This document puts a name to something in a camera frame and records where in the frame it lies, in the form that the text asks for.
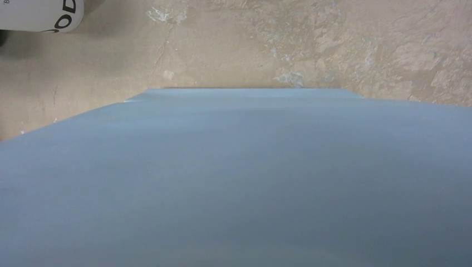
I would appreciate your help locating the single white paper cup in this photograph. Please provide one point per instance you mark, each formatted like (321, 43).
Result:
(50, 16)

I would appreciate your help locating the light blue paper bag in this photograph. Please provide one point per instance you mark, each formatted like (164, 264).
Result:
(242, 177)

